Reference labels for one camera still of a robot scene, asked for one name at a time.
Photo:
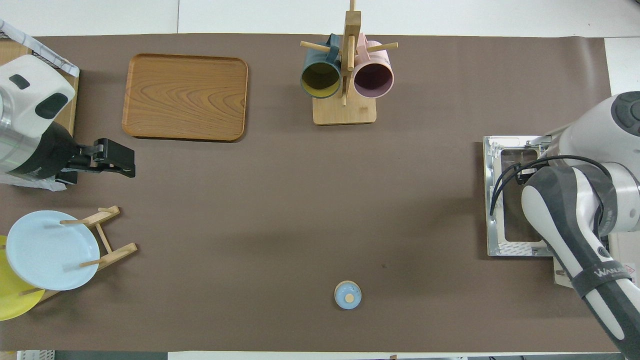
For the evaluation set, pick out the yellow plate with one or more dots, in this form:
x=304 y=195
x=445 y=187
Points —
x=12 y=300

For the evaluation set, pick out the brown wooden tray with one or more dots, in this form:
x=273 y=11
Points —
x=185 y=97

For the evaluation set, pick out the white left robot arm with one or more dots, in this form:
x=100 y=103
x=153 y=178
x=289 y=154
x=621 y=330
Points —
x=30 y=100

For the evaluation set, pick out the wooden plate rack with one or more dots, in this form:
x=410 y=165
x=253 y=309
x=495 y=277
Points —
x=120 y=252

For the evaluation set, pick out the pink mug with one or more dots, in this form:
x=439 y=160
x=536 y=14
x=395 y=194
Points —
x=372 y=80

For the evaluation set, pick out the brown table mat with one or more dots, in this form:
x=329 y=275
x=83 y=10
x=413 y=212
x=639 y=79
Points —
x=300 y=200

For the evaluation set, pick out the light blue plate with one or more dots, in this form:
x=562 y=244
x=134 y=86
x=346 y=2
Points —
x=45 y=250

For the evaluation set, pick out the white checkered cloth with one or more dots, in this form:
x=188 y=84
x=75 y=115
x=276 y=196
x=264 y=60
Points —
x=50 y=52

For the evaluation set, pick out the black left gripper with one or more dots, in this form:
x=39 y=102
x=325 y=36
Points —
x=120 y=157

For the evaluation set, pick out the beige toaster oven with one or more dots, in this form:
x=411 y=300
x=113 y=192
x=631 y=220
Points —
x=520 y=248

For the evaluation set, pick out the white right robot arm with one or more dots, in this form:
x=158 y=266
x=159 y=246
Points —
x=565 y=215

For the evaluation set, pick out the dark blue mug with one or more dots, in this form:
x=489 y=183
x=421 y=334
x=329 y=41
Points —
x=320 y=80

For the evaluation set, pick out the small blue call bell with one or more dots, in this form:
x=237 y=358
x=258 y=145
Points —
x=347 y=295

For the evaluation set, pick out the wooden mug tree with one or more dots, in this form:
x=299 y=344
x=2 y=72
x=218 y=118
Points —
x=345 y=112

